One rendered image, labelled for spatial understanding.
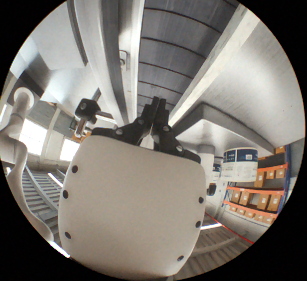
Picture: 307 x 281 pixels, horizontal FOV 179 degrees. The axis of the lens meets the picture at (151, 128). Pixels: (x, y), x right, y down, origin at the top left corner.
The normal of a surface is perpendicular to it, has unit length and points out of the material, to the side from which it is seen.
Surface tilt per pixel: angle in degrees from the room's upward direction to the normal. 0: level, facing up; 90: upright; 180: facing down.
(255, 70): 0
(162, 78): 0
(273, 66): 0
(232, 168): 90
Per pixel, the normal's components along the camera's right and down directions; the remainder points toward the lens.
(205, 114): 0.14, -0.31
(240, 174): -0.72, -0.40
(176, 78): -0.24, 0.91
